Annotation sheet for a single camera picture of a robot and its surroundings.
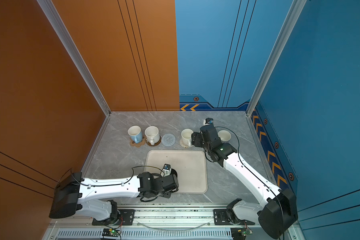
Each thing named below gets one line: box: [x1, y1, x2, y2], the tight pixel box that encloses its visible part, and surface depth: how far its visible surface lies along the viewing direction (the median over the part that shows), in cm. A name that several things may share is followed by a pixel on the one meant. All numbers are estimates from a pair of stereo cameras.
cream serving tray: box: [144, 150, 208, 194], surface depth 94 cm
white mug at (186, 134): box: [181, 128, 194, 147], surface depth 96 cm
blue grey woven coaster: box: [161, 133, 176, 147], surface depth 104 cm
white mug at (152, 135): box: [144, 126, 160, 146], surface depth 98 cm
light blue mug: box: [128, 125, 143, 144], surface depth 98 cm
